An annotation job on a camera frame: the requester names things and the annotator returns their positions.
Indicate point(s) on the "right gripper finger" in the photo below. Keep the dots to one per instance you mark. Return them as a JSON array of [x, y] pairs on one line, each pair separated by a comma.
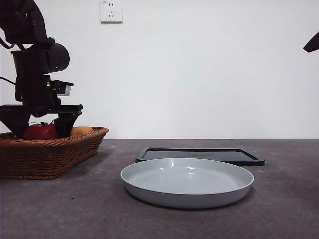
[[314, 44]]

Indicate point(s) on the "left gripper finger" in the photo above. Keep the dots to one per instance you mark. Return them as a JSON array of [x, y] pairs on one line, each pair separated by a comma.
[[65, 124], [15, 122]]

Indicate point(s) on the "red toy tomato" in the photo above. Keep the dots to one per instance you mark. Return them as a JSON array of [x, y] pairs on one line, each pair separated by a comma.
[[42, 133]]

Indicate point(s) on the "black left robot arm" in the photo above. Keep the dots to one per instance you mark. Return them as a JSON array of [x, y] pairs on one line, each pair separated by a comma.
[[30, 20]]

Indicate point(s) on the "orange-yellow round toy food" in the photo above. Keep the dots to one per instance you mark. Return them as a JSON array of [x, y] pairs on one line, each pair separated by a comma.
[[82, 130]]

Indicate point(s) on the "brown wicker basket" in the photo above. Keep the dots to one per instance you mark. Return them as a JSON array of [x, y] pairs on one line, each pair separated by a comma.
[[49, 159]]

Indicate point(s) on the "black rectangular tray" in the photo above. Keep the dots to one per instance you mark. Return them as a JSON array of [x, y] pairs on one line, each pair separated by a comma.
[[154, 153]]

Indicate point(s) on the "grey round plate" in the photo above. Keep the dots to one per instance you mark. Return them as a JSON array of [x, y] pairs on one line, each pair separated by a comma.
[[187, 179]]

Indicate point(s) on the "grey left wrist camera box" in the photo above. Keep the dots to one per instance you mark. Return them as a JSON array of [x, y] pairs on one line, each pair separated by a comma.
[[65, 90]]

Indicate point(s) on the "white wall socket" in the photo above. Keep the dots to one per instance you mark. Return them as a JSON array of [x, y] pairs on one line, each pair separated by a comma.
[[111, 12]]

